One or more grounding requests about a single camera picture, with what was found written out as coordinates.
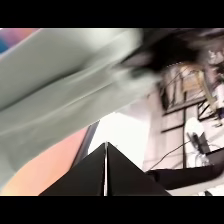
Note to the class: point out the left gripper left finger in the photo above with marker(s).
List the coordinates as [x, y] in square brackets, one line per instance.
[83, 176]

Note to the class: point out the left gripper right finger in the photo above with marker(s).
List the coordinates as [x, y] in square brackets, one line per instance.
[130, 176]

